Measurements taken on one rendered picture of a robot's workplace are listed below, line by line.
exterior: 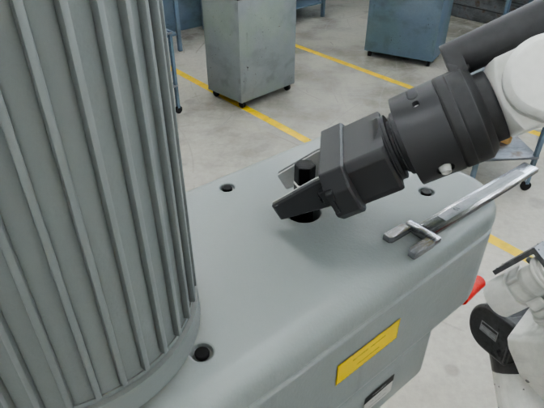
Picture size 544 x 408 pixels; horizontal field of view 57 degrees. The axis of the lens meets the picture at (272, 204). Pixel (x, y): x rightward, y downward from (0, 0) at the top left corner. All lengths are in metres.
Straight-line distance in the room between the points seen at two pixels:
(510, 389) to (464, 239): 0.63
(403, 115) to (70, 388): 0.33
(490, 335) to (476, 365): 1.84
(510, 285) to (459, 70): 0.51
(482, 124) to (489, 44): 0.07
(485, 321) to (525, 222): 2.99
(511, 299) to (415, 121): 0.51
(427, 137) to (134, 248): 0.27
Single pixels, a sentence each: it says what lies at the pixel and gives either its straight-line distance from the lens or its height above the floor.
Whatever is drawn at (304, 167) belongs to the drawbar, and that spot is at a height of 1.95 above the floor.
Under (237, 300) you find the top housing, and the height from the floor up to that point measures 1.89.
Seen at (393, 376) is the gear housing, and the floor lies 1.69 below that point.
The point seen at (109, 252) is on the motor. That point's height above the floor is 2.03.
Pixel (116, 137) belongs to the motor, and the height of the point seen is 2.09.
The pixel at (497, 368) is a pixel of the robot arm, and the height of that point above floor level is 1.36.
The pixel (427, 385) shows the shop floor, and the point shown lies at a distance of 2.80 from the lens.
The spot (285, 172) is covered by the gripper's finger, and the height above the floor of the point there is 1.92.
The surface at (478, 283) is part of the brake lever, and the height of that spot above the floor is 1.71.
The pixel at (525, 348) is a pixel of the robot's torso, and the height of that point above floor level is 1.51.
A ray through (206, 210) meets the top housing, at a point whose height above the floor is 1.89.
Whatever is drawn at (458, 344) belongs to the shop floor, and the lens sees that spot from 3.02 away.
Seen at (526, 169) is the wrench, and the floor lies 1.90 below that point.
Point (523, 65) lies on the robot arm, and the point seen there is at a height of 2.07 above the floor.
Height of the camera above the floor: 2.21
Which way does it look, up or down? 35 degrees down
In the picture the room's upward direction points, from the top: straight up
